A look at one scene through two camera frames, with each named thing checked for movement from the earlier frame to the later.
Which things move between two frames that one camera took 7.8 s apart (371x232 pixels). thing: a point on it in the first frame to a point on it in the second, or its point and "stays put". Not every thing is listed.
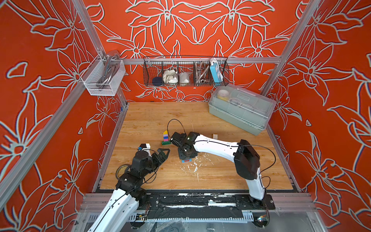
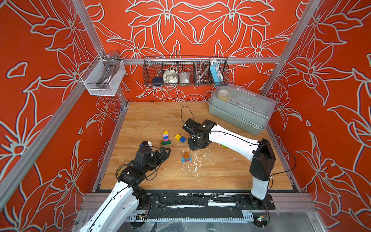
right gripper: (192, 156) to (192, 148)
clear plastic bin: (103, 77) stays put
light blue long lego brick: (184, 161) stays put
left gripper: (158, 161) stays put
